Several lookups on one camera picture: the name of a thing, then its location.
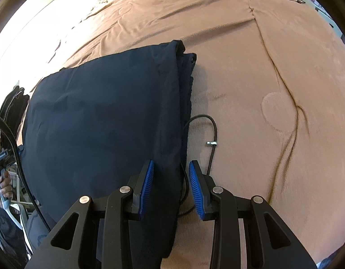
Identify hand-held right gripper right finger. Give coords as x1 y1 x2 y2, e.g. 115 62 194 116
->
188 160 319 269

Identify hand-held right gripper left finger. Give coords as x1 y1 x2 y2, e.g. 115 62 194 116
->
25 159 155 269

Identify black drawstring cord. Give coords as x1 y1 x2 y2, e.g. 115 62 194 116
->
178 114 218 217

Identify black pants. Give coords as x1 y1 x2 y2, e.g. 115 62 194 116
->
19 40 197 262

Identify person's left hand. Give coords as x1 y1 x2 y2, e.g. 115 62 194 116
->
0 171 14 203

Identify black bag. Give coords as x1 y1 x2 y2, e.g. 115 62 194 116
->
0 86 31 127

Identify brown fleece blanket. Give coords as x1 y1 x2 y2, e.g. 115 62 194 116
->
16 0 345 269

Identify thick black cable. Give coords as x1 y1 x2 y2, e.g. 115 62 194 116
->
0 112 54 230

